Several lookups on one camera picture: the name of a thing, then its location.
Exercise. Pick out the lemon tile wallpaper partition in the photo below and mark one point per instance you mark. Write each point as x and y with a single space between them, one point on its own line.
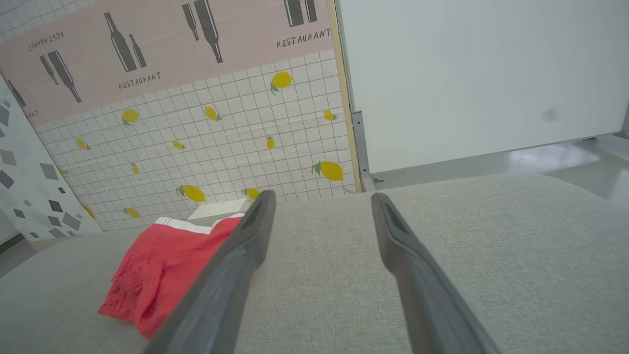
236 137

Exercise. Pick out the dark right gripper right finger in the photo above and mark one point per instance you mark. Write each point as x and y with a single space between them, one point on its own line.
422 295

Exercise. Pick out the red garment with white trim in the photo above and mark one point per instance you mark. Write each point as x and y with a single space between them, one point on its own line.
147 275

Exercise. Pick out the white box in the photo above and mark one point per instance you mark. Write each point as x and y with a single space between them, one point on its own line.
216 210

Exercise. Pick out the grey metal partition bracket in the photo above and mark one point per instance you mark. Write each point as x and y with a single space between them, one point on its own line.
360 142

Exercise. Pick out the terrazzo pattern panel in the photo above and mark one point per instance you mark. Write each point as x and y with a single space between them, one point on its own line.
29 187

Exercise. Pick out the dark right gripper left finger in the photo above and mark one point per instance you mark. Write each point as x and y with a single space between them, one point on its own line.
221 285

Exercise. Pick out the plain white partition board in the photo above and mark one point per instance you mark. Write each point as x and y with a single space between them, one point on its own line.
481 73

